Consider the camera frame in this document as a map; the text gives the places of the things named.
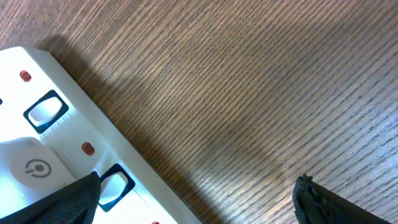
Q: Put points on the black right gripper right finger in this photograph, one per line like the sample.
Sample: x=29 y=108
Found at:
x=315 y=204

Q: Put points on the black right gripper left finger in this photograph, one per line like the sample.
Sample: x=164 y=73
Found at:
x=73 y=204

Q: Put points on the white charger plug adapter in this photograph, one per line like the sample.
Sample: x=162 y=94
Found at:
x=29 y=172

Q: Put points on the white power strip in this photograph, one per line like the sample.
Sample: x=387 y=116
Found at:
x=39 y=99

